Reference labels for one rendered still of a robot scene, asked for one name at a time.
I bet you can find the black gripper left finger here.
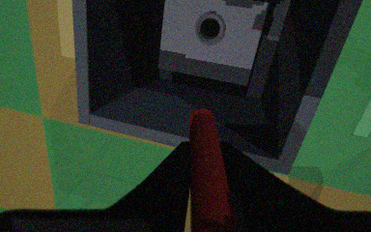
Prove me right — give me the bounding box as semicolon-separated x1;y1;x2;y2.
0;141;191;232

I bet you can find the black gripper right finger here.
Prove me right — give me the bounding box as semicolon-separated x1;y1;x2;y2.
219;141;371;232

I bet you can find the dark red peg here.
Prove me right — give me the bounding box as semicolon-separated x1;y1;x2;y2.
189;108;239;232

